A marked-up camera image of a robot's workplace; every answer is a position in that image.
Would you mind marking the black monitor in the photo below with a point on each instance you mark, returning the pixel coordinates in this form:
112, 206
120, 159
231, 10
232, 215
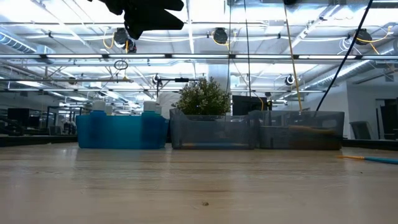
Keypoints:
248, 105

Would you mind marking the grey translucent plastic bin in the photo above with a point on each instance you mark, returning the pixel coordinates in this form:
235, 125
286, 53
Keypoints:
301, 119
211, 130

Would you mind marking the small potted green plant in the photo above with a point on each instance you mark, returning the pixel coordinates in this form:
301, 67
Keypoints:
203, 96

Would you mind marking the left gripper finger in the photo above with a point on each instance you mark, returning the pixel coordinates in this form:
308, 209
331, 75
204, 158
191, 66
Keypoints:
149, 21
155, 4

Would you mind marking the blue plastic tray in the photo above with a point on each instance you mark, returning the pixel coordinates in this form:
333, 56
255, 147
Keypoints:
124, 132

